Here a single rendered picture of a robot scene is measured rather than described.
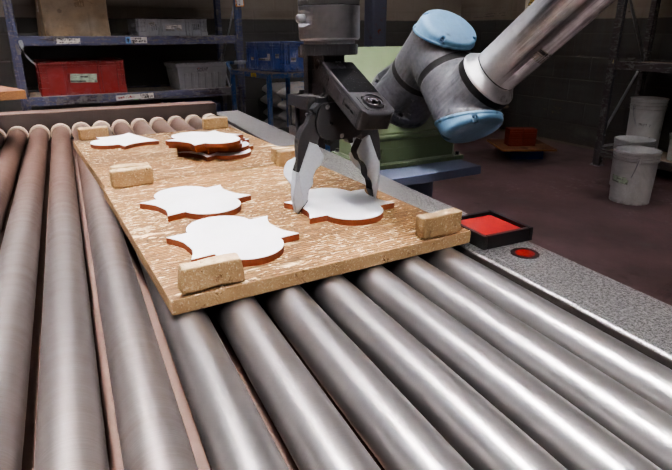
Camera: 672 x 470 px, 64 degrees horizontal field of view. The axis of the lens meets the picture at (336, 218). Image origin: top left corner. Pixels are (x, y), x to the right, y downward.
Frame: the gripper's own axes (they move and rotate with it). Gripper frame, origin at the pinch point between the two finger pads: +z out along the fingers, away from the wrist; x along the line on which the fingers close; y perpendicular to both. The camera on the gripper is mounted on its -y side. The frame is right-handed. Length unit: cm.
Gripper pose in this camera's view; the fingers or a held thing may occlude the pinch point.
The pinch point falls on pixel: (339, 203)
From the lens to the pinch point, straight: 71.1
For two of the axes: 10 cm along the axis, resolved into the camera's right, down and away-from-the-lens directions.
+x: -8.7, 1.7, -4.7
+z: 0.1, 9.5, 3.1
